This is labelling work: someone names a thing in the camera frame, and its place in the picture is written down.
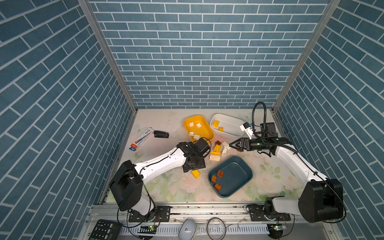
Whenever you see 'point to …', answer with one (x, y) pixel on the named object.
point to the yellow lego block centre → (217, 148)
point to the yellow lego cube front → (196, 173)
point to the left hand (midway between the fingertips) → (199, 167)
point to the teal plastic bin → (229, 175)
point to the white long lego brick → (214, 157)
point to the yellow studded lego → (221, 129)
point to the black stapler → (161, 134)
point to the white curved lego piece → (225, 149)
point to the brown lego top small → (217, 142)
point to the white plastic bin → (227, 125)
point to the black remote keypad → (106, 230)
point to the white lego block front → (196, 137)
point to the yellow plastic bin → (205, 131)
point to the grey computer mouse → (187, 230)
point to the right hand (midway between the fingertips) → (232, 144)
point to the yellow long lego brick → (214, 153)
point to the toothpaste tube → (135, 145)
